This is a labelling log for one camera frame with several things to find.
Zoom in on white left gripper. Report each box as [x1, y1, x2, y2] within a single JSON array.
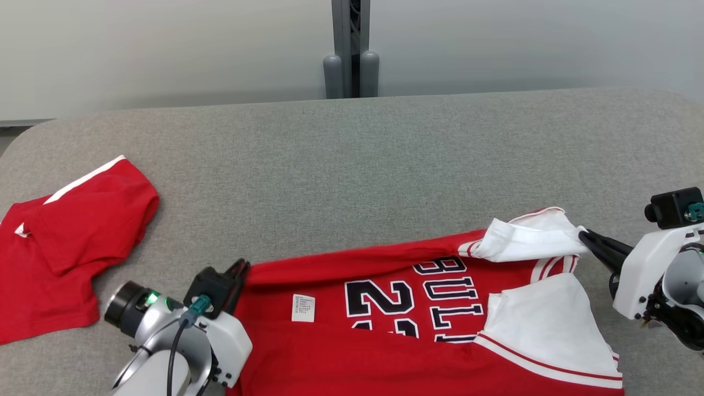
[[203, 258, 254, 389]]

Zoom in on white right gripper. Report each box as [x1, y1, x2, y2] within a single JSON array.
[[579, 224, 704, 321]]

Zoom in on red basketball jersey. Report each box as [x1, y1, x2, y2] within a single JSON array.
[[225, 206, 625, 396]]

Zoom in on red shorts with white stripe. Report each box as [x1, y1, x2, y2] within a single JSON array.
[[0, 155, 161, 346]]

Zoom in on grey partition post round feet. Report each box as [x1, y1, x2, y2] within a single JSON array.
[[323, 0, 381, 100]]

